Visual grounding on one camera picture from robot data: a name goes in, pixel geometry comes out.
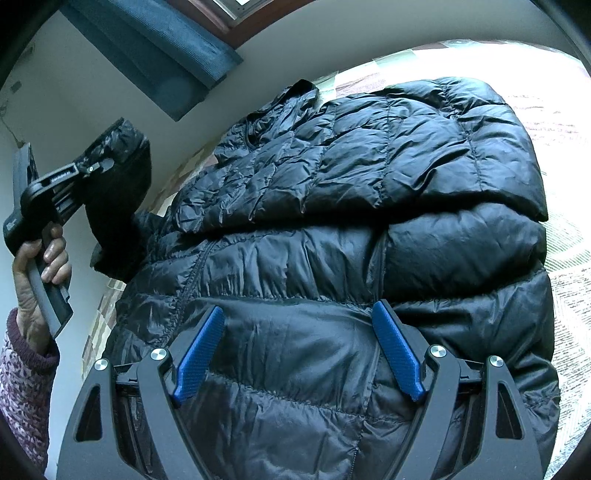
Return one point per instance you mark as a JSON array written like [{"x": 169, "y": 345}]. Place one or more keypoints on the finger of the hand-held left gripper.
[{"x": 99, "y": 167}]

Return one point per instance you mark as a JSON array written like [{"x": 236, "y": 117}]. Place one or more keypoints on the person's left forearm patterned sleeve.
[{"x": 23, "y": 392}]

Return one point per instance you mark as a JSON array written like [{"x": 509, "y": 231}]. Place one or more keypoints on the window with brown frame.
[{"x": 258, "y": 18}]

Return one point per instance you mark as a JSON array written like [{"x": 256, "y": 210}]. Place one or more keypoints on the black puffer jacket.
[{"x": 323, "y": 230}]

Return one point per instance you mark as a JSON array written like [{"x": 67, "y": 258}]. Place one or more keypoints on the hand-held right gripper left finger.
[{"x": 198, "y": 355}]

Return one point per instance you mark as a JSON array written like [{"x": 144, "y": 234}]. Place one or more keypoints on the person's left hand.
[{"x": 25, "y": 295}]

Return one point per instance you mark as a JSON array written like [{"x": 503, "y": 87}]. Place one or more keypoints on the blue curtain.
[{"x": 161, "y": 55}]

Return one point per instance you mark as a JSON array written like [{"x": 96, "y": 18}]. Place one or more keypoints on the patchwork bed blanket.
[{"x": 568, "y": 286}]

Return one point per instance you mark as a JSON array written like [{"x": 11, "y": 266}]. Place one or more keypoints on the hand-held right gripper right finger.
[{"x": 397, "y": 350}]

